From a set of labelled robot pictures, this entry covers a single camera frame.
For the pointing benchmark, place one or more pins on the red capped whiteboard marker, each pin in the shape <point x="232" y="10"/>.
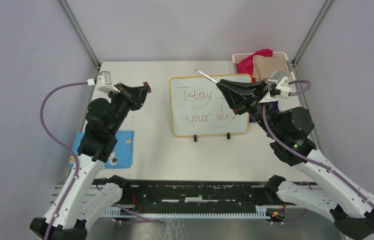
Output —
<point x="207" y="76"/>

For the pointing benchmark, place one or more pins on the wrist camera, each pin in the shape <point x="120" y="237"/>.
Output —
<point x="278" y="88"/>
<point x="103" y="83"/>

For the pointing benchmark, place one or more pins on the red marker cap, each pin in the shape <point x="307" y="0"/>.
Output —
<point x="146" y="84"/>

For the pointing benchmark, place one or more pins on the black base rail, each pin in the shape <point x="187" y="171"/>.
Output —
<point x="195" y="197"/>

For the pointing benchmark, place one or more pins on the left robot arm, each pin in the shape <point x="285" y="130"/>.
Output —
<point x="69" y="218"/>

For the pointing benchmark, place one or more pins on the purple cloth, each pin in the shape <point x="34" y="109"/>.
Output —
<point x="275" y="105"/>

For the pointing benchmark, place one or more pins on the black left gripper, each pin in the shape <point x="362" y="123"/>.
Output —
<point x="136" y="95"/>

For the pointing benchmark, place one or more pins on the yellow framed whiteboard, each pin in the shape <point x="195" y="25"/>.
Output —
<point x="199" y="109"/>

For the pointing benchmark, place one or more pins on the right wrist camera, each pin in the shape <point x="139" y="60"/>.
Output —
<point x="278" y="88"/>

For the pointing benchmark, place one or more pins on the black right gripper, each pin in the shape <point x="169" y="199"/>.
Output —
<point x="240" y="95"/>

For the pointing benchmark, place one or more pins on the red cloth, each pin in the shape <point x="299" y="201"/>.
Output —
<point x="246" y="65"/>

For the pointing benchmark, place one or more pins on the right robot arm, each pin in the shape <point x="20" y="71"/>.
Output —
<point x="348" y="206"/>

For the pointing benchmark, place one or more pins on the white perforated basket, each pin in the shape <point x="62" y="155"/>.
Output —
<point x="237" y="57"/>

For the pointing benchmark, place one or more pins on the beige cloth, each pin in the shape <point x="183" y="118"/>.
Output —
<point x="265" y="66"/>

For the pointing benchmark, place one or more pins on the blue patterned cloth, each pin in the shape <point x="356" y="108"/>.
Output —
<point x="121" y="156"/>

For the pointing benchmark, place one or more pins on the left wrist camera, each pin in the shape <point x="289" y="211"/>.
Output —
<point x="103" y="83"/>

